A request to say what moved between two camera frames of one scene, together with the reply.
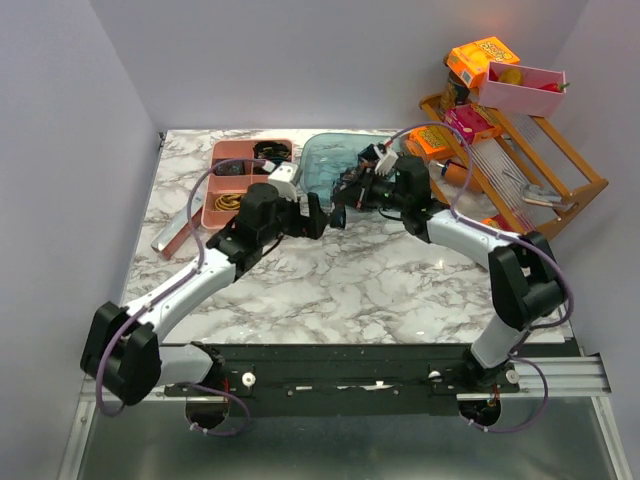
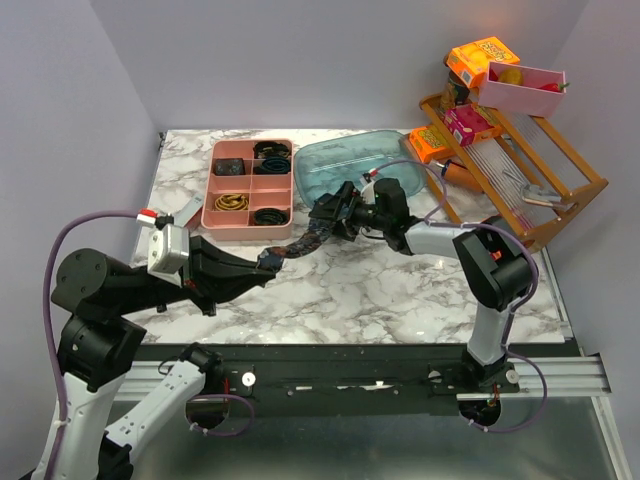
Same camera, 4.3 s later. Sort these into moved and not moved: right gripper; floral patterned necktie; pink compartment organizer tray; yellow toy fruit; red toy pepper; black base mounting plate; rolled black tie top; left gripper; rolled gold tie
Moved: left gripper; right gripper; floral patterned necktie
Not moved: pink compartment organizer tray; red toy pepper; rolled black tie top; yellow toy fruit; rolled gold tie; black base mounting plate
